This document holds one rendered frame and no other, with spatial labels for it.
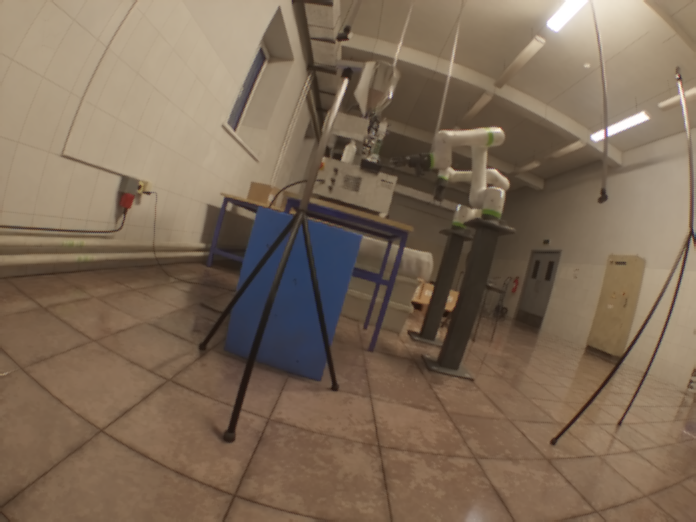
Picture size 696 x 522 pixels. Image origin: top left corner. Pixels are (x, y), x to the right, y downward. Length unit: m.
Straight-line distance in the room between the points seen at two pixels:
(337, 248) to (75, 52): 1.58
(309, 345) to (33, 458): 0.99
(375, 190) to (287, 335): 0.98
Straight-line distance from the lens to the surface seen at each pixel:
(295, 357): 1.24
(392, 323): 2.57
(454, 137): 1.83
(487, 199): 1.98
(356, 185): 1.79
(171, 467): 0.73
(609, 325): 6.52
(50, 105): 1.72
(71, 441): 0.78
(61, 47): 1.74
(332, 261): 1.16
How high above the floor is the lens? 0.52
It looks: 2 degrees down
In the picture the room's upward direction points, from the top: 16 degrees clockwise
